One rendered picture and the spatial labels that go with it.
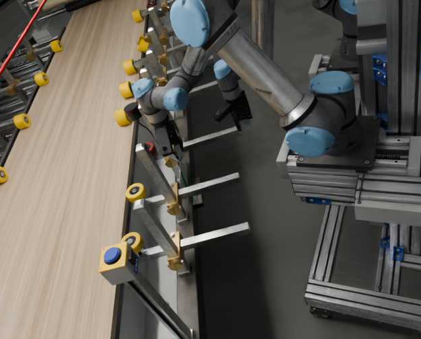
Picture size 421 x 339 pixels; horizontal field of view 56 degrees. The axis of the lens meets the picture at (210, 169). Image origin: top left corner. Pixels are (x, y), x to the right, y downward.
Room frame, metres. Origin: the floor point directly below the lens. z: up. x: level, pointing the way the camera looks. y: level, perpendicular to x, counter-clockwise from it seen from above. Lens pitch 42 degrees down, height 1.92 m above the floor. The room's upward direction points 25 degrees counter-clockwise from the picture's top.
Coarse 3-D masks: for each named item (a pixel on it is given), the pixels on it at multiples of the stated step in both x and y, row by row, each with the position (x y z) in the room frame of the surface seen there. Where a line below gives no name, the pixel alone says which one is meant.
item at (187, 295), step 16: (192, 160) 1.54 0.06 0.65; (192, 176) 1.41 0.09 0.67; (192, 208) 1.19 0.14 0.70; (176, 224) 1.14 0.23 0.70; (192, 224) 1.10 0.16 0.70; (192, 256) 0.95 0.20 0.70; (176, 272) 0.92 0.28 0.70; (192, 272) 0.88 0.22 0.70; (192, 288) 0.82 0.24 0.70; (192, 304) 0.76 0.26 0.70; (192, 320) 0.71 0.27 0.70
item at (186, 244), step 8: (240, 224) 0.90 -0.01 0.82; (248, 224) 0.89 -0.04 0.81; (216, 232) 0.91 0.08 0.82; (224, 232) 0.90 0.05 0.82; (232, 232) 0.88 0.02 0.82; (240, 232) 0.87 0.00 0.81; (248, 232) 0.87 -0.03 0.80; (184, 240) 0.94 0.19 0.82; (192, 240) 0.92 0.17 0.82; (200, 240) 0.91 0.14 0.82; (208, 240) 0.90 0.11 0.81; (216, 240) 0.89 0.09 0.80; (152, 248) 0.97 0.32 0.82; (160, 248) 0.95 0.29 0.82; (184, 248) 0.92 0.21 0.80; (192, 248) 0.91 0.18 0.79; (144, 256) 0.95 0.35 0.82; (152, 256) 0.95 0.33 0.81; (160, 256) 0.94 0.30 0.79
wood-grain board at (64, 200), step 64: (128, 0) 3.49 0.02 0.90; (64, 64) 2.80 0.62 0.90; (64, 128) 1.94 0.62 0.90; (128, 128) 1.66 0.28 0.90; (0, 192) 1.63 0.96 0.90; (64, 192) 1.41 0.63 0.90; (0, 256) 1.20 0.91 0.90; (64, 256) 1.05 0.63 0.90; (0, 320) 0.89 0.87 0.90; (64, 320) 0.78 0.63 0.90
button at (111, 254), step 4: (112, 248) 0.66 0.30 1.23; (116, 248) 0.66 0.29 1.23; (108, 252) 0.66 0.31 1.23; (112, 252) 0.65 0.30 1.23; (116, 252) 0.64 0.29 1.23; (104, 256) 0.65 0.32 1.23; (108, 256) 0.64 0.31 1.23; (112, 256) 0.64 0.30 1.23; (116, 256) 0.63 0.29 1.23; (108, 260) 0.63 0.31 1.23; (112, 260) 0.63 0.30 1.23
